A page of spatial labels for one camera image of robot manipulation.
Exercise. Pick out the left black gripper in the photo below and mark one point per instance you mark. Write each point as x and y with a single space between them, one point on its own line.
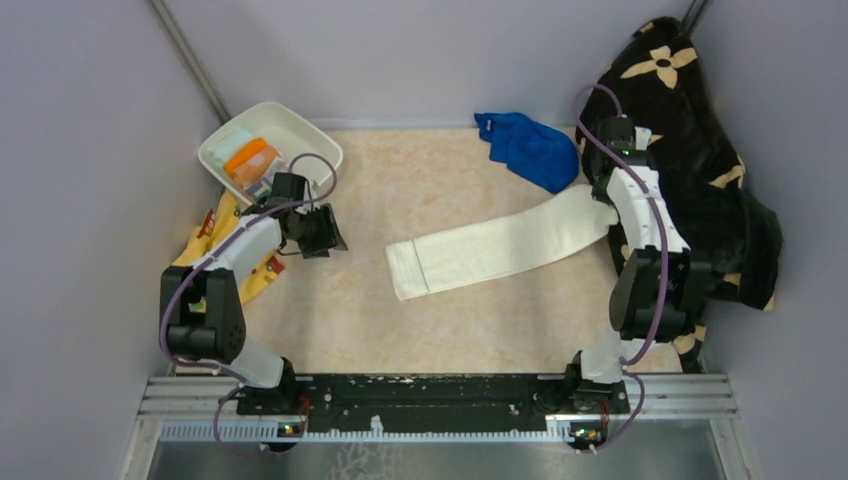
330 235

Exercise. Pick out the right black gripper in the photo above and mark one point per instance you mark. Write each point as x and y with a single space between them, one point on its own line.
600 197

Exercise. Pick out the rabbit print striped towel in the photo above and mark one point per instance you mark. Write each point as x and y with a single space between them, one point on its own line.
263 184

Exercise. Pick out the cream white towel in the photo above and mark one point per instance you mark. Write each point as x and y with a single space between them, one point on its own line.
557 228

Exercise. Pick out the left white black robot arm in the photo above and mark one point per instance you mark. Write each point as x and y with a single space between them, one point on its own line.
202 321

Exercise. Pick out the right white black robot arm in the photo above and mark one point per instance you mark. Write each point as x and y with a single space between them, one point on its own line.
660 292

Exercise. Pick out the blue towel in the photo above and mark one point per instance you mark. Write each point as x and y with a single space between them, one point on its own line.
535 152

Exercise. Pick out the yellow cartoon print towel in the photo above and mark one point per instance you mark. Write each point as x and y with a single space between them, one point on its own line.
217 224

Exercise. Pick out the white square plastic basin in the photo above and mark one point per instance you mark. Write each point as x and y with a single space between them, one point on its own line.
291 135

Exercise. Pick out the orange rolled towel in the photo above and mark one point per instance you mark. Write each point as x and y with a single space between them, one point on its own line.
251 162

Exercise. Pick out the black floral pattern blanket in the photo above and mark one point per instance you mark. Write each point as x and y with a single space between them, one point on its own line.
658 83

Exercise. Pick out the light green rolled towel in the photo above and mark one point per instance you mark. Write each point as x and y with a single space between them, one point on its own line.
222 150

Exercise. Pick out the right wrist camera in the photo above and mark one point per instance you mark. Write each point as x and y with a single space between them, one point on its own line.
622 135

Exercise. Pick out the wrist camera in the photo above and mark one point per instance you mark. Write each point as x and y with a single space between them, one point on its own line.
622 135
288 187

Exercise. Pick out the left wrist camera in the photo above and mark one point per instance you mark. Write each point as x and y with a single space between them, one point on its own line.
288 187

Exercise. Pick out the aluminium frame rail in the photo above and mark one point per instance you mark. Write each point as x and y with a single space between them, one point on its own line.
198 408

